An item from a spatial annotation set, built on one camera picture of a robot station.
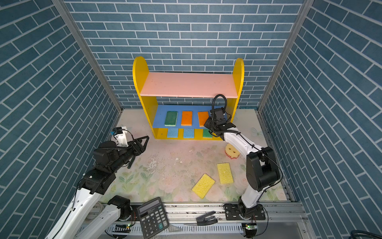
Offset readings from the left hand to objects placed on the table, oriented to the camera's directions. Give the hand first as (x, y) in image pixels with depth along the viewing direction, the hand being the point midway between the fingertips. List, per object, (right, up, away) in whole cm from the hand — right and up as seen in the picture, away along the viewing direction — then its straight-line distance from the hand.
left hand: (147, 138), depth 70 cm
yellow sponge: (+40, -23, +17) cm, 49 cm away
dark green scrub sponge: (+7, +10, +26) cm, 29 cm away
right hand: (+29, +9, +22) cm, 37 cm away
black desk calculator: (+2, -38, +1) cm, 38 cm away
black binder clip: (+28, -39, +1) cm, 48 cm away
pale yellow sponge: (+27, +11, +27) cm, 40 cm away
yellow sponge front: (+27, -28, +13) cm, 41 cm away
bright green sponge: (+30, -1, +33) cm, 45 cm away
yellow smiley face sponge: (+46, -11, +24) cm, 53 cm away
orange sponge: (+17, +10, +26) cm, 33 cm away
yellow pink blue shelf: (+6, +22, +54) cm, 59 cm away
